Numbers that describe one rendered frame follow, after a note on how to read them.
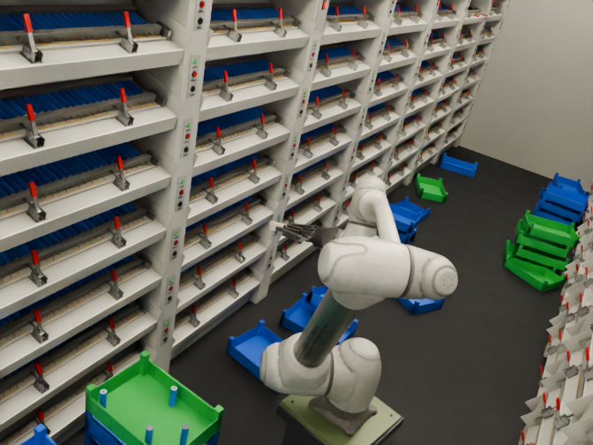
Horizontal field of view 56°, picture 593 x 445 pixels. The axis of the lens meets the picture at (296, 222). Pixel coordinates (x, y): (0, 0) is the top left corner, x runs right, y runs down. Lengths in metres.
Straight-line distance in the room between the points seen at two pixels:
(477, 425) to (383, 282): 1.32
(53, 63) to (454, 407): 1.97
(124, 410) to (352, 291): 0.71
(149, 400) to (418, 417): 1.17
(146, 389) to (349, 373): 0.61
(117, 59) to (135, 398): 0.89
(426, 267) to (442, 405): 1.27
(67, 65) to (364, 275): 0.79
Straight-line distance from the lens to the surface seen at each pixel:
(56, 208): 1.49
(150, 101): 1.65
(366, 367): 1.80
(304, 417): 1.92
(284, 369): 1.72
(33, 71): 1.29
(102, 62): 1.40
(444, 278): 1.30
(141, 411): 1.62
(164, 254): 1.86
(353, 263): 1.24
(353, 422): 1.93
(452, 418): 2.46
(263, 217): 2.35
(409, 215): 3.68
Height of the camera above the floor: 1.62
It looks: 28 degrees down
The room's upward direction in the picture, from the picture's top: 13 degrees clockwise
